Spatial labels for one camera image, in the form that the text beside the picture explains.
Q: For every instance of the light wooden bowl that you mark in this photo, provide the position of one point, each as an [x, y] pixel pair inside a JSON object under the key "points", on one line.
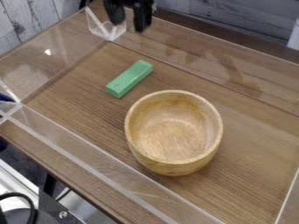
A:
{"points": [[174, 130]]}

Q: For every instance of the white object at right edge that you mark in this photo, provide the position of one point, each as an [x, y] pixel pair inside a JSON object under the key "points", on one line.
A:
{"points": [[294, 38]]}

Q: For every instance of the green rectangular block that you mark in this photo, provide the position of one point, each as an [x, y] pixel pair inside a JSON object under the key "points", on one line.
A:
{"points": [[130, 78]]}

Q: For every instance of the clear acrylic corner bracket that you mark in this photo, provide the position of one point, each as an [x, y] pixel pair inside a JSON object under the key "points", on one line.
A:
{"points": [[105, 29]]}

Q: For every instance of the black table leg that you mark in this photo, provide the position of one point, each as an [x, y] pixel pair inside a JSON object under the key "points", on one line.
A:
{"points": [[50, 184]]}

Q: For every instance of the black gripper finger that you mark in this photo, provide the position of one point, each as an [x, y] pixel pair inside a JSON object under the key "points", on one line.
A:
{"points": [[143, 11], [115, 11]]}

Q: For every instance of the clear acrylic tray wall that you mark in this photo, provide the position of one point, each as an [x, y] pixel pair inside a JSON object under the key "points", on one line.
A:
{"points": [[66, 122]]}

